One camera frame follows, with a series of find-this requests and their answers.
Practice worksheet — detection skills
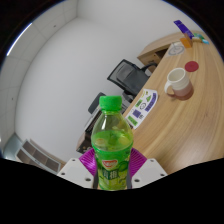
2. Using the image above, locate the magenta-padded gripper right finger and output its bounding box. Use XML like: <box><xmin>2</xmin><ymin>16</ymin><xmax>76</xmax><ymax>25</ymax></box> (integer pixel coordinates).
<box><xmin>125</xmin><ymin>147</ymin><xmax>168</xmax><ymax>190</ymax></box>

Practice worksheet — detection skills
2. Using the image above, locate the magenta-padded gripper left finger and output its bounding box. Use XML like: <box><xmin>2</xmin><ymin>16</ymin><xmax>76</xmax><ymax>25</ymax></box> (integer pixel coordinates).
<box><xmin>57</xmin><ymin>148</ymin><xmax>99</xmax><ymax>190</ymax></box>

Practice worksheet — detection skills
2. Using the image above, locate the green drink bottle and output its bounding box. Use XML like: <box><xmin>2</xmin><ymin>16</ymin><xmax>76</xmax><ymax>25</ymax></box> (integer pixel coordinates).
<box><xmin>90</xmin><ymin>95</ymin><xmax>134</xmax><ymax>191</ymax></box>

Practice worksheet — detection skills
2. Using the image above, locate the wooden shelf cabinet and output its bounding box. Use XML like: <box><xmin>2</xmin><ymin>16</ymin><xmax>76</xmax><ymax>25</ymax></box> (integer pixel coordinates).
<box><xmin>14</xmin><ymin>138</ymin><xmax>68</xmax><ymax>174</ymax></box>

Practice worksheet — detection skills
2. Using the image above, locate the white printed leaflet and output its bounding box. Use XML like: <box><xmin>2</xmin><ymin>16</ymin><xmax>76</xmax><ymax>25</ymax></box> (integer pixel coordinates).
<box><xmin>124</xmin><ymin>88</ymin><xmax>159</xmax><ymax>130</ymax></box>

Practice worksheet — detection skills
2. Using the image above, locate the white and brown mug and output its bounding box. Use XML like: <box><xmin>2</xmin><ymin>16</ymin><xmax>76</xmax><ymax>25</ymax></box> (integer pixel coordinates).
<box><xmin>163</xmin><ymin>67</ymin><xmax>195</xmax><ymax>101</ymax></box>

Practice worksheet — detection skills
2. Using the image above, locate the grey mesh office chair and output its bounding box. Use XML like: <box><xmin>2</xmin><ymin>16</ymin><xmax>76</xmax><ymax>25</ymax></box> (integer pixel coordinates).
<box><xmin>106</xmin><ymin>58</ymin><xmax>158</xmax><ymax>98</ymax></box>

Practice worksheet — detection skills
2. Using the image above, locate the flat round red coaster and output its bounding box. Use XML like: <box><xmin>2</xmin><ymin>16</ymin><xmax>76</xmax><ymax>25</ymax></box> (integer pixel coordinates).
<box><xmin>184</xmin><ymin>60</ymin><xmax>200</xmax><ymax>73</ymax></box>

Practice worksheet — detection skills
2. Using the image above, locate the wooden side desk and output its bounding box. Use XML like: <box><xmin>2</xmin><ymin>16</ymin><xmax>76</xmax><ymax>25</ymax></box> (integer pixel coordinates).
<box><xmin>137</xmin><ymin>31</ymin><xmax>188</xmax><ymax>69</ymax></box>

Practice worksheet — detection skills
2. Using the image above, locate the green packet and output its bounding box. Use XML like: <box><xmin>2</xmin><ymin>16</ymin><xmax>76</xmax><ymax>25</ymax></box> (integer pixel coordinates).
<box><xmin>191</xmin><ymin>33</ymin><xmax>211</xmax><ymax>45</ymax></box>

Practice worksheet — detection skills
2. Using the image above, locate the purple standing pouch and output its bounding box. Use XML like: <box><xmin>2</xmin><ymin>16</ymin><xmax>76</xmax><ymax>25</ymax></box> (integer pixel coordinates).
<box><xmin>173</xmin><ymin>19</ymin><xmax>195</xmax><ymax>40</ymax></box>

